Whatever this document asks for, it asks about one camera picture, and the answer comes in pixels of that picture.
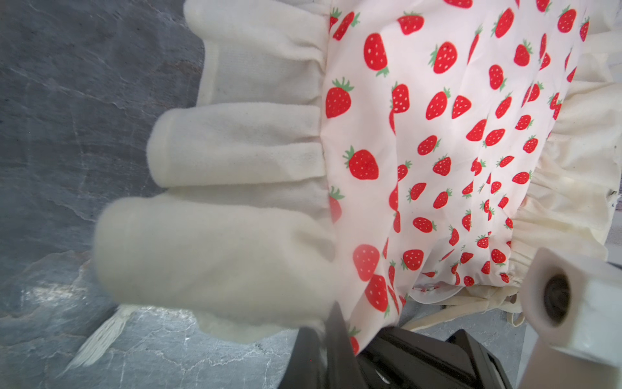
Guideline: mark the strawberry print ruffled pillow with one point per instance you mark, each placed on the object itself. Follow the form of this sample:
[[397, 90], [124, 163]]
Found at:
[[369, 152]]

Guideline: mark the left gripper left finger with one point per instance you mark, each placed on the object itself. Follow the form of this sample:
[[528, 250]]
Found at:
[[324, 361]]

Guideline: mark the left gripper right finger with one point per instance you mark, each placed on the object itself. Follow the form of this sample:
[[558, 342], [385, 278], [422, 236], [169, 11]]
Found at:
[[573, 303]]

